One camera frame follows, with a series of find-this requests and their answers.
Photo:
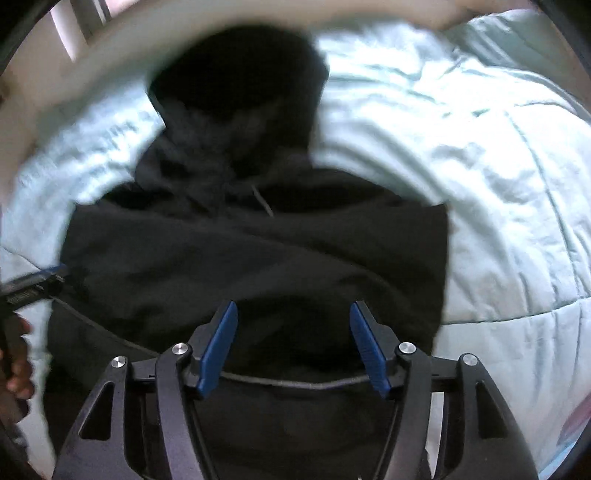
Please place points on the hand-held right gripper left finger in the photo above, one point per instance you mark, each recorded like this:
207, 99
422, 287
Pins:
218, 347

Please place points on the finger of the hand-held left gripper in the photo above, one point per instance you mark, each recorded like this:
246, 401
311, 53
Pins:
34, 282

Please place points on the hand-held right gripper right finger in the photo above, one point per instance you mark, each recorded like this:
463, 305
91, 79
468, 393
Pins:
369, 348

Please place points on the black hoodie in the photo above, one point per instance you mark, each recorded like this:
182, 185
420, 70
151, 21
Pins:
249, 240

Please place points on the person's left hand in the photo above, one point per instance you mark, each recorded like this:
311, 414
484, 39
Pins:
18, 355

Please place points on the light blue quilted blanket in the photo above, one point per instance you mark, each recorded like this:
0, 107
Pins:
461, 161

